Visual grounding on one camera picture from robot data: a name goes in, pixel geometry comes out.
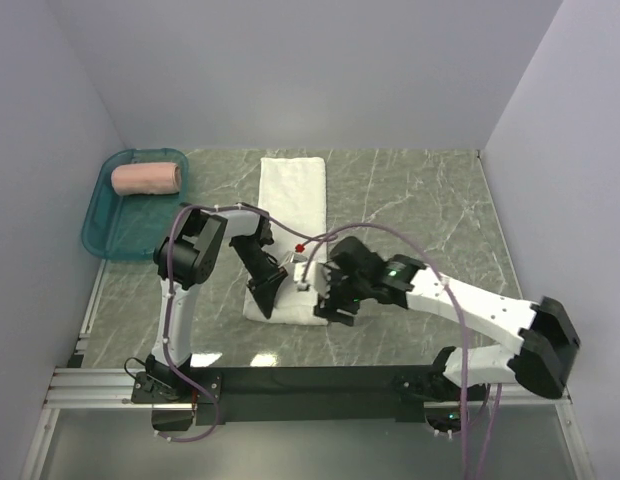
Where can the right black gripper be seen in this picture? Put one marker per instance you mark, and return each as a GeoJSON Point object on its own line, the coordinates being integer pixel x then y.
{"type": "Point", "coordinates": [329, 309]}

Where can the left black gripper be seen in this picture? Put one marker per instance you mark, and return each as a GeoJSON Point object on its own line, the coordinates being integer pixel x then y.
{"type": "Point", "coordinates": [264, 288]}

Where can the white towel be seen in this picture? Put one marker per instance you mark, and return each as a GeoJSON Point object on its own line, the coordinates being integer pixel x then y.
{"type": "Point", "coordinates": [294, 192]}

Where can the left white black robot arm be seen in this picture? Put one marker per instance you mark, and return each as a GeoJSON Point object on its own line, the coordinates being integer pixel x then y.
{"type": "Point", "coordinates": [186, 259]}

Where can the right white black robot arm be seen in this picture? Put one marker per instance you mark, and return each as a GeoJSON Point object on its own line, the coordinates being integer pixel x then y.
{"type": "Point", "coordinates": [534, 344]}

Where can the rolled pink towel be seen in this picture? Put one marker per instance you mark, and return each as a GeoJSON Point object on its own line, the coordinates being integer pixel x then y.
{"type": "Point", "coordinates": [155, 178]}

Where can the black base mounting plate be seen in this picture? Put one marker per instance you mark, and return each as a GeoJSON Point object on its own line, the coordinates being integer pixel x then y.
{"type": "Point", "coordinates": [249, 394]}

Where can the teal plastic tray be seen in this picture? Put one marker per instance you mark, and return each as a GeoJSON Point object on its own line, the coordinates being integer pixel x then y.
{"type": "Point", "coordinates": [128, 228]}

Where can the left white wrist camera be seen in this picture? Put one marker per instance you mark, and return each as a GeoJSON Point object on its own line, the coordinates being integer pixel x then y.
{"type": "Point", "coordinates": [289, 259]}

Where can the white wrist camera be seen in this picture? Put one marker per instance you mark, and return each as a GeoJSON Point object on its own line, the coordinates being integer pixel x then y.
{"type": "Point", "coordinates": [311, 281]}
{"type": "Point", "coordinates": [289, 259]}

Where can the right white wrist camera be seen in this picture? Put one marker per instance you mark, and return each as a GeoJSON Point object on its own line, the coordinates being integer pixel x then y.
{"type": "Point", "coordinates": [311, 281]}

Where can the aluminium rail frame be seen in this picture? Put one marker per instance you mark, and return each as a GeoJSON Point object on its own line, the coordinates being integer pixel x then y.
{"type": "Point", "coordinates": [92, 388]}

